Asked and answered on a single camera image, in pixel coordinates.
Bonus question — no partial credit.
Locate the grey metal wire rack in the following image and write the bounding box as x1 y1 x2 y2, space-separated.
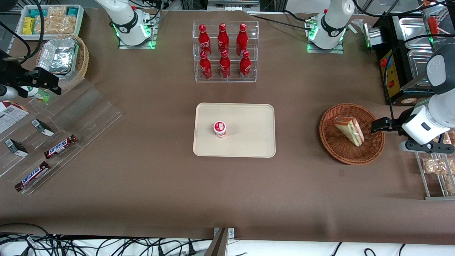
415 151 455 201

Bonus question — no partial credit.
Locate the black looped cable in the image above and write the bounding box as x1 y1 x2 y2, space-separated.
0 223 50 238

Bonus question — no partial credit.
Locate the steel warmer pan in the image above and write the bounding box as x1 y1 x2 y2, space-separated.
407 50 435 87
399 17 432 50

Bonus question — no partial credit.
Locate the red white yoghurt cup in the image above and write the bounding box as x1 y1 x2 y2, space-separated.
213 121 227 138

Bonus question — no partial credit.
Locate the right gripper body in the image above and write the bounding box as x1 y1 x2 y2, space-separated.
0 69 29 89

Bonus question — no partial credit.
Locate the small black carton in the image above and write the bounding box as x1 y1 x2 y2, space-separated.
4 139 29 157
31 119 55 137

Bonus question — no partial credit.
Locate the cream plastic tray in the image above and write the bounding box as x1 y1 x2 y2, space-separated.
193 103 277 158

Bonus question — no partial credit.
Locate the black yellow food warmer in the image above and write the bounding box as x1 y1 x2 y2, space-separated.
376 14 455 106

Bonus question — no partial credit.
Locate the black aluminium frame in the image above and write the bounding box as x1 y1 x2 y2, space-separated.
180 0 287 12

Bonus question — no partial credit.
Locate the clear acrylic bottle rack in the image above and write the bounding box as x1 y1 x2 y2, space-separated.
193 20 259 83

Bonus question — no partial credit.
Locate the red cola bottle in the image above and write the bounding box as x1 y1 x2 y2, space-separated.
236 23 248 57
219 50 231 79
198 24 212 57
218 23 230 55
239 50 252 80
199 50 213 80

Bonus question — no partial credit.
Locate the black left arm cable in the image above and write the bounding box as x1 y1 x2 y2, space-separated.
386 34 455 119

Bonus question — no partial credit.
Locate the clear cracker bag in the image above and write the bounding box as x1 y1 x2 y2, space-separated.
36 16 77 34
48 6 68 18

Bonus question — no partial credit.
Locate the black tabletop cable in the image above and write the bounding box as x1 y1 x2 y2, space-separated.
249 10 320 31

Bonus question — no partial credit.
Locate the light wicker basket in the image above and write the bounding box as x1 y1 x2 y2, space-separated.
36 34 89 90

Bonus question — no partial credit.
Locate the Snickers chocolate bar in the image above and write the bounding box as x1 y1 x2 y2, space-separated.
44 134 78 159
15 161 51 192

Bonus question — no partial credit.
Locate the clear acrylic stepped stand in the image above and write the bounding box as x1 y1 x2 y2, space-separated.
0 79 123 195

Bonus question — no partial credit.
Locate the white plastic bin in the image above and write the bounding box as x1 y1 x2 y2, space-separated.
17 4 85 40

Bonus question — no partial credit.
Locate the triangle sandwich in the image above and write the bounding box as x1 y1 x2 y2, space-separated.
333 116 365 147

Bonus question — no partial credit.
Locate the red sausage skewer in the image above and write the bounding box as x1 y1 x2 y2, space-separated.
428 16 455 36

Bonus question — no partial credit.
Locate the green white-capped bottle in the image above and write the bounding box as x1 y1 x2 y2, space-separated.
21 86 51 102

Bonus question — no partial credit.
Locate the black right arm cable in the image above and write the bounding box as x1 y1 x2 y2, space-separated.
0 0 45 66

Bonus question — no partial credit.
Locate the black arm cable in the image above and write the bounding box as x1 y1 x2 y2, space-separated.
0 0 45 66
386 34 455 119

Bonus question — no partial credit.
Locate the red white barcode box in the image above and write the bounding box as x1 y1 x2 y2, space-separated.
0 101 30 134

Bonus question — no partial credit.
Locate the silver metal box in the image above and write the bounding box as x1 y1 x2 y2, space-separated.
363 24 382 48

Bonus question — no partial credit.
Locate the brown round wicker basket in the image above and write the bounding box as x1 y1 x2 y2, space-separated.
319 103 386 165

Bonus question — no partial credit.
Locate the silver foil tray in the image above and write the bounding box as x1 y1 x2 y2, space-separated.
37 37 79 74

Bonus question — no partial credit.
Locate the aluminium profile bracket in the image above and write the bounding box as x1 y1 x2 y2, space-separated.
204 228 235 256

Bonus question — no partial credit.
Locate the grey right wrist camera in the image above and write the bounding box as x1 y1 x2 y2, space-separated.
0 85 19 101

